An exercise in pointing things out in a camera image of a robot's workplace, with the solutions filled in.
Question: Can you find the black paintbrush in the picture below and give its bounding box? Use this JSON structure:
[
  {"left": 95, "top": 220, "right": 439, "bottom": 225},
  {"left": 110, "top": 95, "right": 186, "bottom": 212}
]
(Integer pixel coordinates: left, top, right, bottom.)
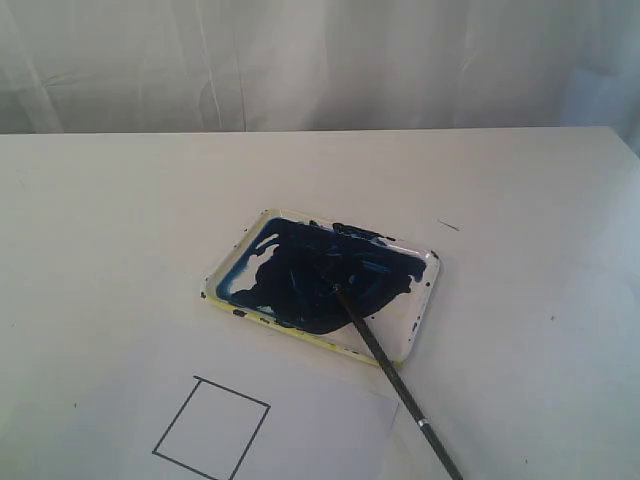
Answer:
[{"left": 315, "top": 263, "right": 463, "bottom": 480}]

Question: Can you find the white paint tray blue paint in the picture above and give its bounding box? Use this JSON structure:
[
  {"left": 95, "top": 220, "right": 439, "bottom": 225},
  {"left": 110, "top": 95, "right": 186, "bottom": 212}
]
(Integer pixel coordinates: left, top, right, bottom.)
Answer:
[{"left": 200, "top": 208, "right": 441, "bottom": 364}]

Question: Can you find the white backdrop curtain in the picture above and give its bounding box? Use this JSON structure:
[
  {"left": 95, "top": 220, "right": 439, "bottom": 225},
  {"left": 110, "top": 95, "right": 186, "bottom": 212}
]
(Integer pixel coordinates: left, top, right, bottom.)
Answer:
[{"left": 1, "top": 1, "right": 639, "bottom": 136}]

